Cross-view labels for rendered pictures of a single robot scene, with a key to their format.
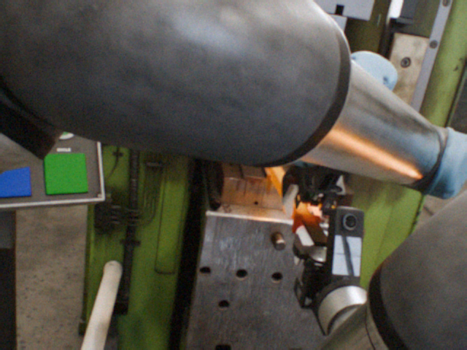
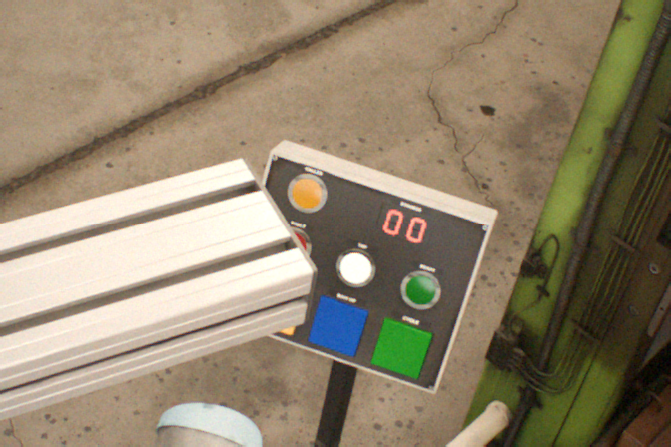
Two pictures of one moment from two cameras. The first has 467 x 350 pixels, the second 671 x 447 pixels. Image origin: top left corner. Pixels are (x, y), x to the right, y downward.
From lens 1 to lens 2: 1.32 m
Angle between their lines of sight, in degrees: 45
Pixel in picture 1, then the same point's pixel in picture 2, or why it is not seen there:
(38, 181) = (368, 344)
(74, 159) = (416, 337)
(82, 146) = (434, 323)
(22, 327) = not seen: hidden behind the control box
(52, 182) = (381, 353)
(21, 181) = (349, 339)
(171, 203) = (594, 388)
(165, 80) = not seen: outside the picture
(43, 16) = not seen: outside the picture
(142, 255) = (540, 422)
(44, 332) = (459, 376)
